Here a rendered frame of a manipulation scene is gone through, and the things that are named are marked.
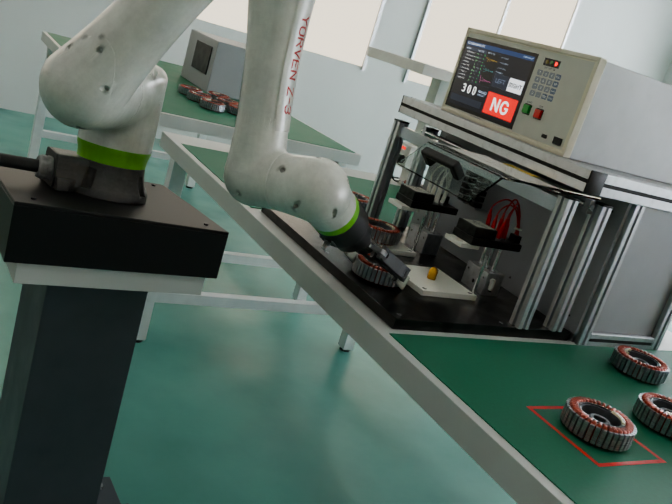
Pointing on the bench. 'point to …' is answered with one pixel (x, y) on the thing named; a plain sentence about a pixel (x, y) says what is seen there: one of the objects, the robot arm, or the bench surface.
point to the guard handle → (443, 162)
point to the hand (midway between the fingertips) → (379, 268)
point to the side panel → (633, 286)
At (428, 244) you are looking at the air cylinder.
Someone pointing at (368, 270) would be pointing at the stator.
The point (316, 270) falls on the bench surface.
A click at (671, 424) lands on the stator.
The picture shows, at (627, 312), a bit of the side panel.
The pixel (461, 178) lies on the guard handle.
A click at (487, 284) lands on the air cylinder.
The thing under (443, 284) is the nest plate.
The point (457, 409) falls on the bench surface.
